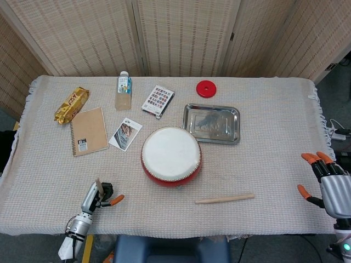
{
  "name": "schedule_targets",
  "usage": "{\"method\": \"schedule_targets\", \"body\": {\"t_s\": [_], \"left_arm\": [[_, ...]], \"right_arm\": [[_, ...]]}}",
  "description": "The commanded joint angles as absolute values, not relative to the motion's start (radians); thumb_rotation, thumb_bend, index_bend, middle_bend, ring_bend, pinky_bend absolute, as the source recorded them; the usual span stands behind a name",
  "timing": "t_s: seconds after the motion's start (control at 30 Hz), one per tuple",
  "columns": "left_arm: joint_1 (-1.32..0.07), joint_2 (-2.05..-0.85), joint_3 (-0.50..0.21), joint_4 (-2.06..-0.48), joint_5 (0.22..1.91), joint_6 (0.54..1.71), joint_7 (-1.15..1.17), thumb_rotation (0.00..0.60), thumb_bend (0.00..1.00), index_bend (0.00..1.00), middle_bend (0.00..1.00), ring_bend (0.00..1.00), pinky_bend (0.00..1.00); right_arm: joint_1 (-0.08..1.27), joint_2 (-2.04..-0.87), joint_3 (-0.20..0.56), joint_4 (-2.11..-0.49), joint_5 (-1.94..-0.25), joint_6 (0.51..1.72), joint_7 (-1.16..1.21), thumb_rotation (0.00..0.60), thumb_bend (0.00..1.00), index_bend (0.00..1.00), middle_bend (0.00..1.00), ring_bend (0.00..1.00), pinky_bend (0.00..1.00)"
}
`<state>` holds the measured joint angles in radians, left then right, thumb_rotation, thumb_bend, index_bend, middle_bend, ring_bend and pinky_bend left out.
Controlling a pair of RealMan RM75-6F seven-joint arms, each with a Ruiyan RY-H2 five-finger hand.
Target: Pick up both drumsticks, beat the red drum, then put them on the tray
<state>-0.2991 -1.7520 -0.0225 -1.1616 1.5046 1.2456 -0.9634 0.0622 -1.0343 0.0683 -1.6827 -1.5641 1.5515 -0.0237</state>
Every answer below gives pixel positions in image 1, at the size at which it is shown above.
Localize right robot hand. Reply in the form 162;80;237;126
297;151;351;219

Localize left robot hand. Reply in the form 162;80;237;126
81;180;126;214

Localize wooden drumstick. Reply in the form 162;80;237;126
195;193;255;204
95;178;105;198

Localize red drum with white skin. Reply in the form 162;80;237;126
140;126;203;189

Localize rectangular metal tray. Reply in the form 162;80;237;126
182;103;241;145

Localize white power strip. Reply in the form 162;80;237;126
330;118;351;142

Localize brown spiral notebook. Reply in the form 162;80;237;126
70;107;109;157

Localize white photo card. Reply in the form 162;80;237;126
109;117;143;152

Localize beige woven tablecloth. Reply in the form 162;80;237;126
0;75;339;238

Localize blue padded seat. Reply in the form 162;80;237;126
113;235;231;263

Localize gold snack packet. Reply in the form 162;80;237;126
53;87;90;125

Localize clear drink bottle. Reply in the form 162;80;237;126
114;71;133;111

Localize red plastic disc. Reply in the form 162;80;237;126
196;80;217;98

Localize woven folding screen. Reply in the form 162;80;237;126
0;0;351;117

